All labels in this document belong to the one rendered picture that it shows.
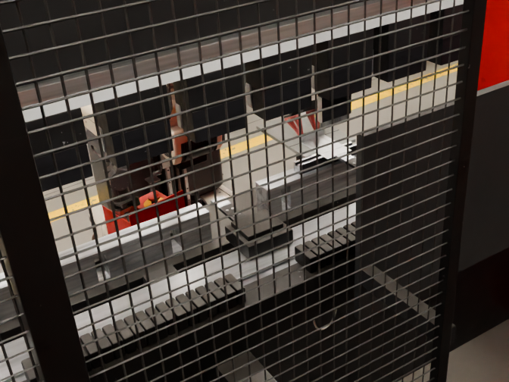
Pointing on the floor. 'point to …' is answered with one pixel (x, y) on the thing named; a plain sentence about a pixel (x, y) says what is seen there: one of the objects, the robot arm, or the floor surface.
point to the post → (33, 246)
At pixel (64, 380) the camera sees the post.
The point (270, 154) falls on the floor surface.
